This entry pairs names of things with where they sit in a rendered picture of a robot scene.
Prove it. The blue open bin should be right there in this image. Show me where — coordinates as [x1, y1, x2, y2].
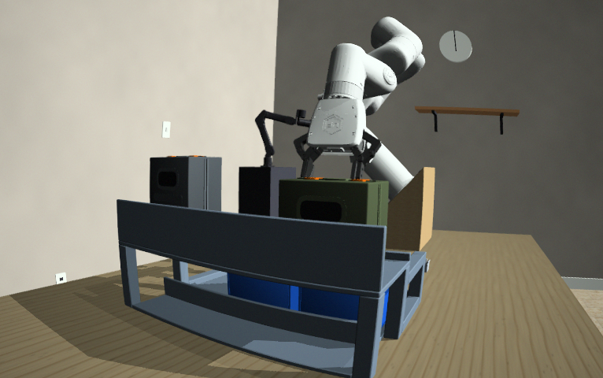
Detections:
[298, 287, 389, 327]
[227, 272, 298, 311]

